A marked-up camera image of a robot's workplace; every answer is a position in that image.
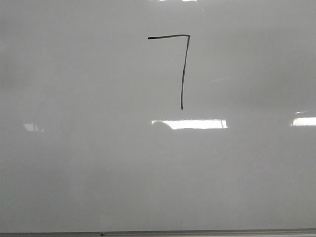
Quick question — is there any white whiteboard with metal frame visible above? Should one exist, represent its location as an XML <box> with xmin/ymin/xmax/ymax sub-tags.
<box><xmin>0</xmin><ymin>0</ymin><xmax>316</xmax><ymax>232</ymax></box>

